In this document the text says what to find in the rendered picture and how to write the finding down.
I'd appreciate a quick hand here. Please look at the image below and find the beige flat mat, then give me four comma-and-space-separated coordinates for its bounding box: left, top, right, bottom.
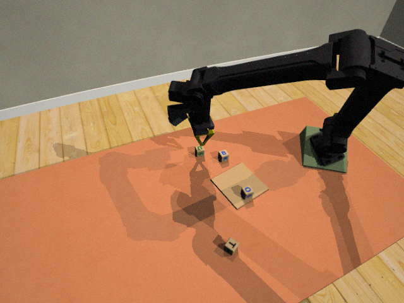
211, 163, 269, 209

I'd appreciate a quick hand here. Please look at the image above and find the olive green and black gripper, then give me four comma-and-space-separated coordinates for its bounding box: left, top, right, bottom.
188, 106, 215, 146

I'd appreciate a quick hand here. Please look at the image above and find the beige letter block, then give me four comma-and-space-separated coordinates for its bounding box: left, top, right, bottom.
195, 145, 205, 157
218, 150, 229, 162
241, 185, 254, 199
223, 237, 239, 256

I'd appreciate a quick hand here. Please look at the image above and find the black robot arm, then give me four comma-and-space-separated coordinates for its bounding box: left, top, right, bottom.
167, 29, 404, 166

